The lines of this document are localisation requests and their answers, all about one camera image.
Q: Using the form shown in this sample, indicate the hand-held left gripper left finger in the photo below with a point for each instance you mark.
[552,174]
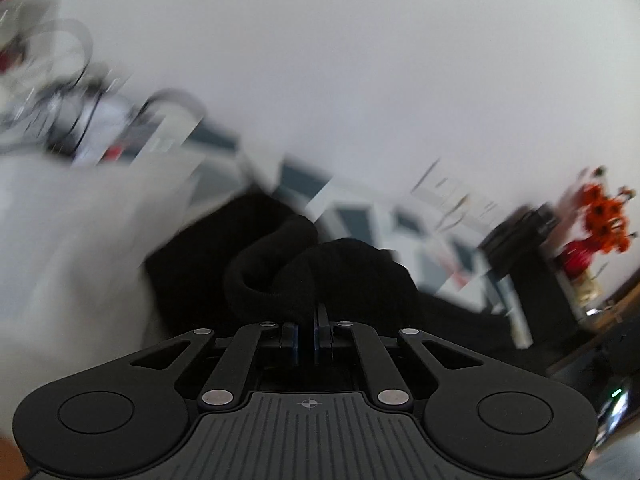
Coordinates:
[295,344]

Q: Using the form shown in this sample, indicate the black cabinet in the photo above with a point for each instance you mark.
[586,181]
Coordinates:
[530,280]

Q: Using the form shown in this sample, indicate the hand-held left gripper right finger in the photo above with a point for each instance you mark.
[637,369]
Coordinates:
[318,344]

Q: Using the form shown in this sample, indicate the white grey geometric blanket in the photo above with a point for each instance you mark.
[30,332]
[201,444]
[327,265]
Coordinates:
[359,217]

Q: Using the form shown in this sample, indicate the black garment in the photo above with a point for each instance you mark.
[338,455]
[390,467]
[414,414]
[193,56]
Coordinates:
[340,270]

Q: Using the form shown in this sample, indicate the orange flowers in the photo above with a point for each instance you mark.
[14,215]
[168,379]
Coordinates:
[605,215]

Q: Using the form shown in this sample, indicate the white foam sheet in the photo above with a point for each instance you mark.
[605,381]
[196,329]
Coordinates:
[75,235]

